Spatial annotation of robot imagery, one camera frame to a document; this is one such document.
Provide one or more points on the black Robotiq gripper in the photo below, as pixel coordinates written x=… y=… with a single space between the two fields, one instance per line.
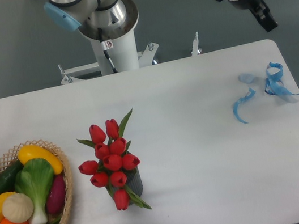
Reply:
x=259 y=10

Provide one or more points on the dark grey ribbed vase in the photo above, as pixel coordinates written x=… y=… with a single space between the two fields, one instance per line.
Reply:
x=128 y=175

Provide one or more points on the red tulip bouquet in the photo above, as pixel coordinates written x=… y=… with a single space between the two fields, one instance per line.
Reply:
x=109 y=147

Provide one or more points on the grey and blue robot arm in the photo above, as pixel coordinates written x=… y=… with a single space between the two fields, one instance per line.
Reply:
x=109 y=19

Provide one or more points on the pale blue tape scrap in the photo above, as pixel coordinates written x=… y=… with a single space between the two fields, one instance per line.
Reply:
x=246 y=78

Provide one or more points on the crumpled blue tape strip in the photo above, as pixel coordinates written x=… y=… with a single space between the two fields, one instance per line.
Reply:
x=273 y=84

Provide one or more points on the curved blue tape strip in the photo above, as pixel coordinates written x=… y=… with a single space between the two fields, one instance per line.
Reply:
x=240 y=102

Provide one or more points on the purple sweet potato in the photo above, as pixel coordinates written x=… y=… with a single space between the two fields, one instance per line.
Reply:
x=56 y=198

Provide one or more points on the green bok choy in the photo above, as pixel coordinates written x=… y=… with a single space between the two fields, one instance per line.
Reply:
x=35 y=181

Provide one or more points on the dark green cucumber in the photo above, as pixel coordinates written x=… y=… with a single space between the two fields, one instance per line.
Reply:
x=7 y=177

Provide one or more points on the white garlic bulb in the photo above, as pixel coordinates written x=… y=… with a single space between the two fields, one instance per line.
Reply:
x=17 y=208

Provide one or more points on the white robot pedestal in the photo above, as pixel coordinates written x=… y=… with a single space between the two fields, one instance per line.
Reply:
x=122 y=52

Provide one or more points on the white metal base frame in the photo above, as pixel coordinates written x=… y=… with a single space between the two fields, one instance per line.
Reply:
x=145 y=58

